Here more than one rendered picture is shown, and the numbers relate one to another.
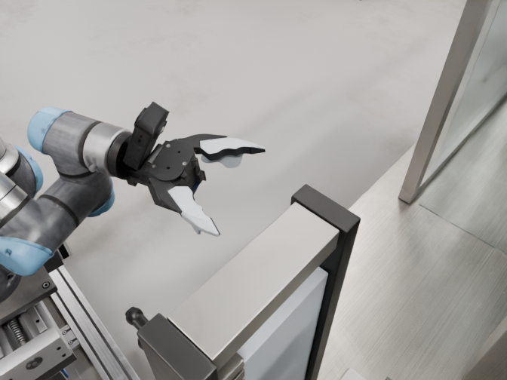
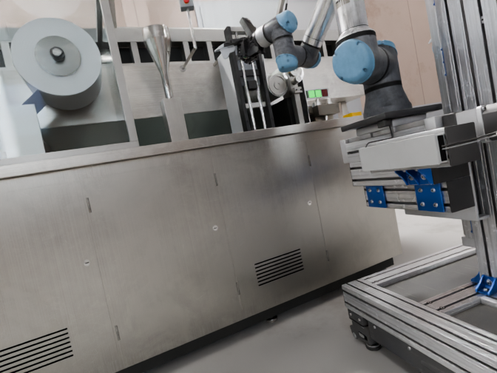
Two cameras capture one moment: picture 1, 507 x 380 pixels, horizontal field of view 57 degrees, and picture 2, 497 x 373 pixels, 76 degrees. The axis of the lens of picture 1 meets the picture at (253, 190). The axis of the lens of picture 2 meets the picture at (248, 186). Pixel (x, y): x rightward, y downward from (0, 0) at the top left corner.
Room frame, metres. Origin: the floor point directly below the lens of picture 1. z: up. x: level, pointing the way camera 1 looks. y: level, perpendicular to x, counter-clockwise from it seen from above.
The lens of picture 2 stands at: (1.70, 0.53, 0.73)
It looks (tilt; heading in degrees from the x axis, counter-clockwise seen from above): 3 degrees down; 203
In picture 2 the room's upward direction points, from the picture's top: 11 degrees counter-clockwise
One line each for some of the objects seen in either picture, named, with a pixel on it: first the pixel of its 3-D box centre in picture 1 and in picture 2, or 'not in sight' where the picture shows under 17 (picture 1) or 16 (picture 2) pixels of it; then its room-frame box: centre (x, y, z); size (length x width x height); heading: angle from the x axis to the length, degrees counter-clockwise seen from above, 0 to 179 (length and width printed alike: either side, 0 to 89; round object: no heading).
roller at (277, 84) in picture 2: not in sight; (267, 92); (-0.17, -0.02, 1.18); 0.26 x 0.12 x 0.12; 48
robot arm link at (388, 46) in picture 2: not in sight; (378, 66); (0.54, 0.58, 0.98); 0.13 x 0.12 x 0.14; 156
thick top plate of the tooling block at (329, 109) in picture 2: not in sight; (309, 116); (-0.41, 0.15, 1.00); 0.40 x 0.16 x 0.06; 48
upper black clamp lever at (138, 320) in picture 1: (149, 332); not in sight; (0.15, 0.08, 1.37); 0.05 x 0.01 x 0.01; 48
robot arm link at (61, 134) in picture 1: (70, 138); (280, 27); (0.54, 0.28, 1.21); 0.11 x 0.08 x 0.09; 66
